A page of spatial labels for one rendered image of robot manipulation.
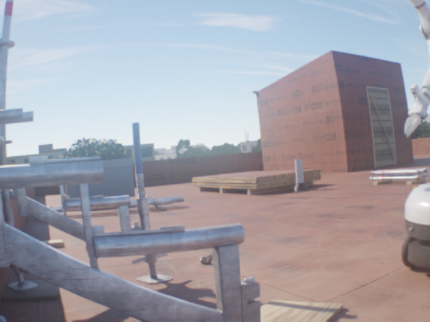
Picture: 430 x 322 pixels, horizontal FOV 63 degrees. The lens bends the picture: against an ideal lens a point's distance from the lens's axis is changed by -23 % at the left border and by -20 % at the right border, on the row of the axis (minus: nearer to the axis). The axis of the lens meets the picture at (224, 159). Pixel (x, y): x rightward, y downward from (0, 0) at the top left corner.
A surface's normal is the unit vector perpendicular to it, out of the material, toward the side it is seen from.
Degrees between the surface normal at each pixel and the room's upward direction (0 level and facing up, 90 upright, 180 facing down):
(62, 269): 90
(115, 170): 90
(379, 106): 90
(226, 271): 90
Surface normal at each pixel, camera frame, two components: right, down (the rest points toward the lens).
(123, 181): 0.44, -0.04
